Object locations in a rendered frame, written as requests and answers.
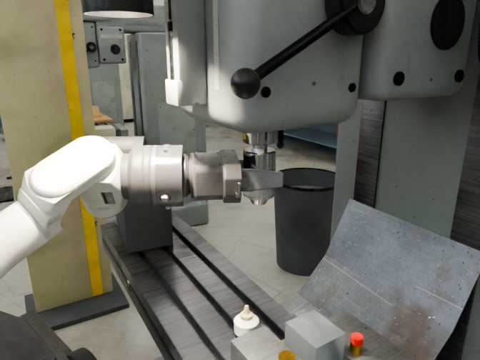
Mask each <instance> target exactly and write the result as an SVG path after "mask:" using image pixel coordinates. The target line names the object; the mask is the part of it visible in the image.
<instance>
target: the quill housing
mask: <svg viewBox="0 0 480 360"><path fill-rule="evenodd" d="M325 1H326V0H204V10H205V39H206V95H207V103H206V104H204V105H193V106H181V109H182V110H183V111H184V112H185V113H186V114H188V115H189V116H192V117H194V118H196V119H201V120H203V121H207V122H210V123H213V124H216V125H219V126H223V127H226V128H228V129H233V130H235V131H239V132H241V133H247V134H256V133H262V132H269V131H281V130H287V129H300V128H306V127H313V126H325V125H332V124H340V123H342V122H345V121H347V120H348V119H350V118H351V117H352V116H353V114H354V112H355V111H356V105H357V100H358V92H359V76H360V68H361V52H362V44H363V35H354V36H343V35H341V34H338V33H337V32H335V31H334V30H333V29H332V30H331V31H330V32H328V33H327V34H325V35H323V36H322V37H321V38H320V39H318V40H317V41H315V42H314V43H313V44H311V45H310V46H308V47H307V48H305V49H304V50H303V51H301V52H300V53H298V54H297V55H296V56H294V57H293V58H291V59H290V60H288V61H287V62H286V63H285V64H283V65H281V66H280V67H279V68H277V69H276V70H275V71H273V72H271V73H270V74H269V75H268V76H266V77H264V78H263V79H262V80H261V86H260V89H259V92H258V93H257V95H255V96H254V97H252V98H250V99H240V98H239V97H237V96H235V94H234V93H233V92H232V90H231V86H230V81H231V77H232V75H233V74H234V72H235V71H237V70H238V69H241V68H250V69H253V70H254V69H256V68H258V67H259V66H261V65H262V64H263V63H265V62H266V61H268V60H269V59H270V58H272V57H273V56H275V55H276V54H278V53H279V52H280V51H282V50H283V49H285V48H286V47H288V46H289V45H291V44H292V43H294V42H295V41H296V40H298V39H299V38H301V37H302V36H303V35H305V34H306V33H308V32H309V31H311V30H312V29H314V28H315V27H316V26H318V25H319V24H321V23H322V22H323V21H325V20H327V15H326V7H325Z"/></svg>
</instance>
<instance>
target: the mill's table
mask: <svg viewBox="0 0 480 360"><path fill-rule="evenodd" d="M171 217H172V229H173V245H170V246H163V247H159V248H155V249H148V250H143V251H137V252H132V253H128V252H127V250H126V247H125V244H124V240H123V238H122V235H121V232H120V230H119V226H117V225H116V223H115V222H113V223H109V224H102V225H101V226H100V227H101V239H102V245H103V250H104V252H105V253H106V255H107V257H108V259H109V261H110V262H111V265H112V266H113V268H114V270H115V272H116V273H117V275H118V277H119V278H120V280H121V282H122V284H123V285H124V288H125V289H126V291H127V293H128V295H129V297H130V298H131V300H132V302H133V304H134V306H135V307H136V310H137V311H138V313H139V315H140V317H141V318H142V320H143V322H144V323H145V325H146V327H147V329H148V330H149V333H150V334H151V336H152V338H153V340H154V342H155V343H156V345H157V347H158V349H159V351H160V352H161V355H162V356H163V358H164V360H231V340H232V339H234V318H235V317H236V316H237V315H238V314H240V313H241V312H242V311H243V310H244V307H245V305H248V306H249V311H251V312H252V313H253V314H255V315H256V316H257V317H258V318H259V328H260V327H263V326H265V327H266V328H268V329H269V330H270V331H271V332H272V333H273V334H274V335H275V336H276V337H278V338H279V339H280V340H283V339H285V325H286V322H287V321H289V320H292V319H293V316H292V315H291V314H290V313H289V312H288V311H287V310H286V309H284V308H283V307H282V306H281V305H280V304H278V303H277V302H276V301H275V300H274V299H273V298H271V297H270V296H269V295H268V294H267V293H266V292H265V291H264V290H263V289H261V288H260V287H259V286H258V285H257V284H255V283H254V282H253V281H252V280H251V279H250V278H249V277H248V276H247V275H246V274H244V273H243V272H242V271H241V270H240V269H238V268H237V267H236V266H235V265H234V264H233V263H231V262H230V261H229V260H228V259H227V258H226V257H225V256H224V255H223V254H222V253H220V252H219V251H218V250H217V249H216V248H214V247H213V246H212V245H211V244H210V243H209V242H208V241H207V240H206V239H205V238H203V237H202V236H201V235H200V234H199V233H197V232H196V231H195V230H194V229H193V228H191V227H190V226H189V225H188V224H187V223H186V222H185V221H184V220H183V219H182V218H180V217H179V216H178V215H177V214H176V213H174V212H173V211H171Z"/></svg>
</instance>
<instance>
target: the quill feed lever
mask: <svg viewBox="0 0 480 360"><path fill-rule="evenodd" d="M385 1H386V0H326V1H325V7H326V15H327V20H325V21H323V22H322V23H321V24H319V25H318V26H316V27H315V28H314V29H312V30H311V31H309V32H308V33H306V34H305V35H303V36H302V37H301V38H299V39H298V40H296V41H295V42H294V43H292V44H291V45H289V46H288V47H286V48H285V49H283V50H282V51H280V52H279V53H278V54H276V55H275V56H273V57H272V58H270V59H269V60H268V61H266V62H265V63H263V64H262V65H261V66H259V67H258V68H256V69H254V70H253V69H250V68H241V69H238V70H237V71H235V72H234V74H233V75H232V77H231V81H230V86H231V90H232V92H233V93H234V94H235V96H237V97H239V98H240V99H250V98H252V97H254V96H255V95H257V93H258V92H259V89H260V86H261V80H262V79H263V78H264V77H266V76H268V75H269V74H270V73H271V72H273V71H275V70H276V69H277V68H279V67H280V66H281V65H283V64H285V63H286V62H287V61H288V60H290V59H291V58H293V57H294V56H296V55H297V54H298V53H300V52H301V51H303V50H304V49H305V48H307V47H308V46H310V45H311V44H313V43H314V42H315V41H317V40H318V39H320V38H321V37H322V36H323V35H325V34H327V33H328V32H330V31H331V30H332V29H333V30H334V31H335V32H337V33H338V34H341V35H343V36H354V35H364V34H367V33H369V32H371V31H372V30H373V29H374V28H375V27H376V26H377V24H378V23H379V21H380V19H381V17H382V14H383V12H384V7H385Z"/></svg>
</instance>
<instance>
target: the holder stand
mask: <svg viewBox="0 0 480 360"><path fill-rule="evenodd" d="M116 221H117V224H118V226H119V230H120V232H121V235H122V238H123V240H124V244H125V247H126V250H127V252H128V253H132V252H137V251H143V250H148V249H155V248H159V247H163V246H170V245H173V229H172V217H171V206H170V209H166V207H165V206H158V207H136V206H135V205H134V204H133V203H132V202H131V200H130V199H128V201H127V204H126V206H125V207H124V209H123V210H122V211H120V212H119V213H118V214H116Z"/></svg>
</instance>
